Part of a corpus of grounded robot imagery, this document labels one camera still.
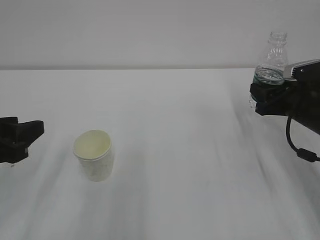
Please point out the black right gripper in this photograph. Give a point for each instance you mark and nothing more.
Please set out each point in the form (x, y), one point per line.
(303, 105)

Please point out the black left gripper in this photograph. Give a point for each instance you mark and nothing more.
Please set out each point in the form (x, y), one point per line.
(13, 134)

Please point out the clear green-label water bottle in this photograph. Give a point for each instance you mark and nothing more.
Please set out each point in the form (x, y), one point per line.
(271, 64)

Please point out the white paper cup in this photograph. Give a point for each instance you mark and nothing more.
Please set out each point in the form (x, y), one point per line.
(94, 151)

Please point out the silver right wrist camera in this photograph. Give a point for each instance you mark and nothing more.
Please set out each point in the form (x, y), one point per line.
(302, 71)

